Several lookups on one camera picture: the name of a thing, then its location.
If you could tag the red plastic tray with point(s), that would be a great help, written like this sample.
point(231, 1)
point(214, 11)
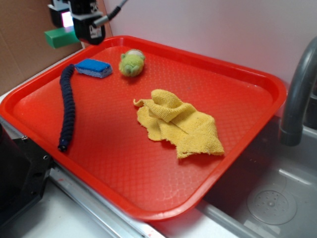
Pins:
point(119, 146)

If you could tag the green plush toy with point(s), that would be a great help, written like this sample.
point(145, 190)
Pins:
point(132, 63)

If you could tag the blue sponge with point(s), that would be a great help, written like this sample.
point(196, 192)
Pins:
point(94, 68)

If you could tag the grey sink faucet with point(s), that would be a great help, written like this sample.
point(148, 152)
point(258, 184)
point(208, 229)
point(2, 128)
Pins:
point(300, 108)

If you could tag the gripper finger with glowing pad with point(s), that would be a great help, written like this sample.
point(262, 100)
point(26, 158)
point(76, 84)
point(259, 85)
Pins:
point(60, 13)

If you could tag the sink drain cover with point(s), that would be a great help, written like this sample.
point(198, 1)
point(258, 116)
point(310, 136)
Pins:
point(271, 207)

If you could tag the green rectangular block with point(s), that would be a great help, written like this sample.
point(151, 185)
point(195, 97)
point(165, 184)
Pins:
point(61, 37)

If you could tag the grey sink basin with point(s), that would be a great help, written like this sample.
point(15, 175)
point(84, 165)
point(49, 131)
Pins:
point(266, 163)

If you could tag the yellow crumpled cloth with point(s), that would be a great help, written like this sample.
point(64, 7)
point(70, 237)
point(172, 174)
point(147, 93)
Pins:
point(166, 117)

